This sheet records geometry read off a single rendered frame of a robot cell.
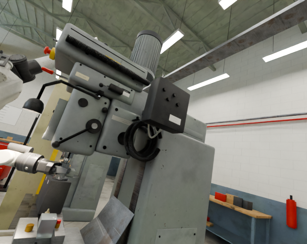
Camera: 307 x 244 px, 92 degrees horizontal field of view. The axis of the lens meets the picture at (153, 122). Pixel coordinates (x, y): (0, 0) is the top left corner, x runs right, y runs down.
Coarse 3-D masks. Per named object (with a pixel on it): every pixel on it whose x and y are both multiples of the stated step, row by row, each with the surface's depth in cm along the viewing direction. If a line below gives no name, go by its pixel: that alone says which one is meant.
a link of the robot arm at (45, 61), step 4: (48, 56) 106; (36, 60) 100; (40, 60) 101; (44, 60) 103; (48, 60) 104; (52, 60) 106; (40, 64) 101; (44, 64) 103; (48, 64) 105; (52, 64) 107; (48, 68) 106; (52, 68) 109
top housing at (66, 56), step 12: (72, 24) 71; (60, 36) 68; (72, 36) 70; (84, 36) 73; (60, 48) 67; (72, 48) 69; (96, 48) 76; (108, 48) 79; (60, 60) 75; (72, 60) 72; (84, 60) 72; (96, 60) 75; (120, 60) 82; (108, 72) 78; (120, 72) 82; (144, 72) 90; (132, 84) 85
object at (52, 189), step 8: (48, 176) 99; (48, 184) 90; (56, 184) 91; (64, 184) 94; (40, 192) 100; (48, 192) 89; (56, 192) 91; (64, 192) 94; (40, 200) 91; (48, 200) 89; (56, 200) 91; (64, 200) 94; (40, 208) 86; (48, 208) 88; (56, 208) 91
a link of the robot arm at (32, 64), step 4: (32, 60) 100; (16, 64) 91; (20, 64) 92; (24, 64) 93; (28, 64) 96; (32, 64) 98; (36, 64) 99; (16, 68) 92; (20, 68) 93; (24, 68) 94; (28, 68) 96; (32, 68) 98; (36, 68) 100; (40, 68) 102; (20, 72) 94; (24, 72) 95; (28, 72) 97; (32, 72) 99; (36, 72) 101; (40, 72) 104; (24, 76) 97; (28, 76) 98; (32, 76) 101
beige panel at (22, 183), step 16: (64, 80) 230; (64, 96) 228; (48, 112) 215; (32, 144) 201; (48, 144) 211; (16, 176) 189; (32, 176) 198; (16, 192) 188; (32, 192) 196; (0, 208) 179; (16, 208) 187; (0, 224) 178
